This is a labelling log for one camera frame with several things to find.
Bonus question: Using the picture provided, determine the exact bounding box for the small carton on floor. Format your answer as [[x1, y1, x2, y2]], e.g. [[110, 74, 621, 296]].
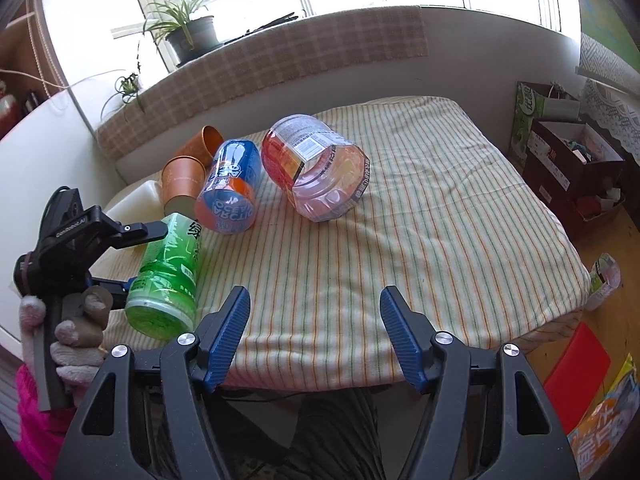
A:
[[585, 252, 622, 311]]

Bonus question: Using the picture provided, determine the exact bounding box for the orange paper cup rear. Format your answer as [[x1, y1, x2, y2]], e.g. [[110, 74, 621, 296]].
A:
[[175, 125, 224, 168]]

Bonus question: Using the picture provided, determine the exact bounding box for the orange paper cup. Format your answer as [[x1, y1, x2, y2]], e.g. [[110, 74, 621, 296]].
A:
[[175, 125, 224, 168], [160, 155, 206, 220]]

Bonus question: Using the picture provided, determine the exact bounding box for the dark cardboard box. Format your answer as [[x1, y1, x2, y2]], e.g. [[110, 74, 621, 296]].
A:
[[523, 119, 625, 240]]

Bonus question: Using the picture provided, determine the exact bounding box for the plaid windowsill cloth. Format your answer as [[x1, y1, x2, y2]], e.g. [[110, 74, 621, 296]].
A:
[[96, 6, 428, 162]]

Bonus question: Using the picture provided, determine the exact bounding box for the large potted spider plant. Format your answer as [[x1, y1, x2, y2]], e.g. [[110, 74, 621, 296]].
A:
[[142, 0, 222, 66]]

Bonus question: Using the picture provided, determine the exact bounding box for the red clear plastic cup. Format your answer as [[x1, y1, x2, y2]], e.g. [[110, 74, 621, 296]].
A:
[[260, 114, 370, 222]]

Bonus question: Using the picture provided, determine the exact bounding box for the small hanging plantlet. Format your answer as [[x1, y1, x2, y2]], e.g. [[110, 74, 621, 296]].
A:
[[100, 73, 145, 119]]

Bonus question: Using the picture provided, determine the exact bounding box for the black item on windowsill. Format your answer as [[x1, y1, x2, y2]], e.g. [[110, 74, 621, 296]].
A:
[[224, 12, 298, 46]]

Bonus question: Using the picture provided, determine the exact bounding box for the pink sleeve forearm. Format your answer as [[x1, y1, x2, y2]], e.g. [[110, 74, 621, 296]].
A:
[[15, 364, 76, 480]]

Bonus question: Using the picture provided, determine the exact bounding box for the red flat box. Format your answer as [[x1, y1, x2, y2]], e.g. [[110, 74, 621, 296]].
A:
[[544, 322, 611, 434]]

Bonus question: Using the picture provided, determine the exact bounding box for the green paper bag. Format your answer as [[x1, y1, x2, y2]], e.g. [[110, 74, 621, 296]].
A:
[[509, 81, 580, 166]]

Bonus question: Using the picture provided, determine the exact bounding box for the gloved left hand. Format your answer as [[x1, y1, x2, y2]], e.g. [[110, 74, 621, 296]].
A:
[[18, 286, 113, 408]]

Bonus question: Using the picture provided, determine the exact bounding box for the orange paper cup front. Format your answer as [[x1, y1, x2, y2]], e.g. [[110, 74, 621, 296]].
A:
[[160, 155, 206, 220]]

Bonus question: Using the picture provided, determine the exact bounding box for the colourful printed bag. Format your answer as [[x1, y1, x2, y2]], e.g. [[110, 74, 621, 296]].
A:
[[568, 353, 639, 479]]

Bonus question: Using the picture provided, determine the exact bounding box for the wall map poster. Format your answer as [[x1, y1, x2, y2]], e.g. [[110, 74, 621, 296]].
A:
[[578, 0, 639, 65]]

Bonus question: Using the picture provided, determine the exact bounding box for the blue orange plastic cup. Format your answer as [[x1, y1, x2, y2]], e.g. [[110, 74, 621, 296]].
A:
[[194, 139, 262, 234]]

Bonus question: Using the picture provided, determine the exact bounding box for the white lace cloth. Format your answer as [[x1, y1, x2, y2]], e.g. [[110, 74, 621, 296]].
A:
[[576, 32, 639, 164]]

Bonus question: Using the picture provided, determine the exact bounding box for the green tea cup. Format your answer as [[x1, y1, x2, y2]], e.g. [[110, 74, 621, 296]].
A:
[[125, 212, 202, 340]]

